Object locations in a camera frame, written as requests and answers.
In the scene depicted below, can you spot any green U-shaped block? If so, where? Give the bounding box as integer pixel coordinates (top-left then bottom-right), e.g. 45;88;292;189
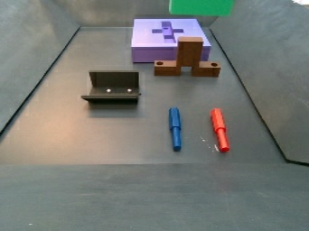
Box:
169;0;235;16

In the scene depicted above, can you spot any purple board with cross slot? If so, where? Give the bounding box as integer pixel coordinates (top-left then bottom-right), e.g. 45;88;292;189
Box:
130;19;212;63

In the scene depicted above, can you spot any blue peg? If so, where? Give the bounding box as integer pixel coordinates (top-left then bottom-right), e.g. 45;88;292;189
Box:
169;107;183;152

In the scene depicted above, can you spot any red peg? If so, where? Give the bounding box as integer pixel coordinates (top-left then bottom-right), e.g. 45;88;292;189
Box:
211;108;229;152

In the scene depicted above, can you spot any brown T-shaped block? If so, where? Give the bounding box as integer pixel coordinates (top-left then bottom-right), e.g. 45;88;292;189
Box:
154;36;221;78

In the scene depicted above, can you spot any black angle bracket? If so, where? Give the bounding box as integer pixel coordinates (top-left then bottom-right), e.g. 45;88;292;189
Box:
81;70;141;102

